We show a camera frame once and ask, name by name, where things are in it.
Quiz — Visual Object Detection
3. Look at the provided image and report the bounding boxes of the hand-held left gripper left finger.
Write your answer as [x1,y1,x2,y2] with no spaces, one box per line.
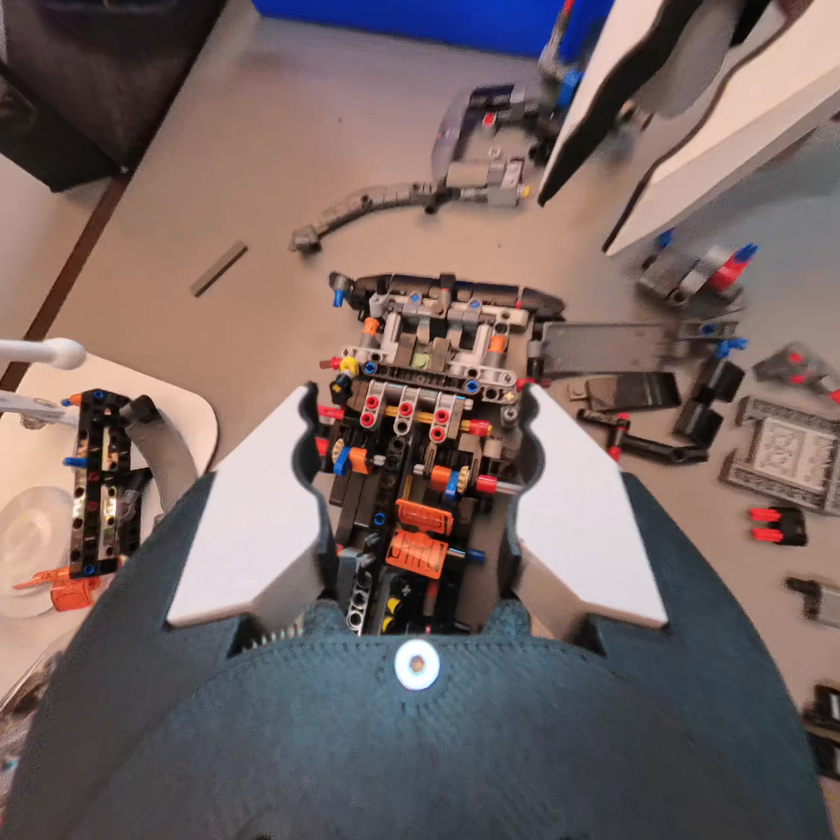
[166,384,337,641]

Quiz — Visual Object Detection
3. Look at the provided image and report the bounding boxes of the grey lego connector black pins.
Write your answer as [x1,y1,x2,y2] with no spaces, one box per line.
[784,575,840,627]

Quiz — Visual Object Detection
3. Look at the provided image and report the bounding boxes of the white lamp base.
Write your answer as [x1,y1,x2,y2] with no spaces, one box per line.
[0,354,221,690]

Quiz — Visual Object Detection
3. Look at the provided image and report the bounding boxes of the long black lego connector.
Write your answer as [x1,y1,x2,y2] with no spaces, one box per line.
[577,408,710,463]

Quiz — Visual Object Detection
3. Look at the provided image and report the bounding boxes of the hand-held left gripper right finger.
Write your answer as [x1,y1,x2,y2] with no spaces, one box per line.
[500,382,669,643]

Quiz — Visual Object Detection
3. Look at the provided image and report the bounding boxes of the lego car chassis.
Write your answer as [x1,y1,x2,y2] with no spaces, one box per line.
[317,271,567,637]

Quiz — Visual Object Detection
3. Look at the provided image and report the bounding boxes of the black lego slope brick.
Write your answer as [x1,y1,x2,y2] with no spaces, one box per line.
[567,371,683,414]

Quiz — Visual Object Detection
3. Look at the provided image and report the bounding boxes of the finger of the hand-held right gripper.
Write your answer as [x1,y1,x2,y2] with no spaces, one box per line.
[538,0,706,206]
[604,0,840,257]

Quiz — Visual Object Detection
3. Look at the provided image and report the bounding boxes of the dark grey curved lego panel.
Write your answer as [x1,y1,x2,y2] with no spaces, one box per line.
[121,394,201,519]
[530,320,742,382]

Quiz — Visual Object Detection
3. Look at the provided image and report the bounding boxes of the grey black lego fender assembly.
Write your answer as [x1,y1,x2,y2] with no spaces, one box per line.
[430,82,565,211]

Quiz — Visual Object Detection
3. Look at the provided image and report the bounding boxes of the black lego frame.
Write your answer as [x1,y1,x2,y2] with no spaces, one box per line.
[62,388,161,580]

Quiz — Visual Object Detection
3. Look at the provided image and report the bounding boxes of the blue sheet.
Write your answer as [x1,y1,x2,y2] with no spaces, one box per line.
[251,0,614,60]

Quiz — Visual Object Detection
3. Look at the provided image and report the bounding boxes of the black lego axle assembly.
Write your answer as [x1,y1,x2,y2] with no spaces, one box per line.
[804,682,840,765]

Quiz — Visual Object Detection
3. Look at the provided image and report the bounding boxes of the grey square lego frame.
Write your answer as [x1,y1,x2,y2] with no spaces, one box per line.
[718,395,840,516]

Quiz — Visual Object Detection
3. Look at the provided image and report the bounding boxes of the black lego connector two red pins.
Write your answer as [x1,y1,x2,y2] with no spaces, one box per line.
[748,505,809,547]

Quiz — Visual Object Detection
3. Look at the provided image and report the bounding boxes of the clear round lens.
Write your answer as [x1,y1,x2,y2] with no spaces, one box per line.
[0,486,76,618]

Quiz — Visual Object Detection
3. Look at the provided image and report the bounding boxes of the orange lego seat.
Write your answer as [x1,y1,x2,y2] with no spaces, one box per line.
[12,566,106,613]

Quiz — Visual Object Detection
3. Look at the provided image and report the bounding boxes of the dark grey flat lego tile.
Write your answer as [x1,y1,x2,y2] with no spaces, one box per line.
[190,241,250,298]

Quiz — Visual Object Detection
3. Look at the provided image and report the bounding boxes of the grey curved lego chain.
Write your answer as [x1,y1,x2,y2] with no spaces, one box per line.
[289,180,463,256]

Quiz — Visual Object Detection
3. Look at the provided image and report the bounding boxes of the silver metal bar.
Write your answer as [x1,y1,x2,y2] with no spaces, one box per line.
[0,390,76,431]

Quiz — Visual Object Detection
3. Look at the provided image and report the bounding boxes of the grey lego block red pins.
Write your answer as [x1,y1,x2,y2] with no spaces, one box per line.
[751,346,840,404]

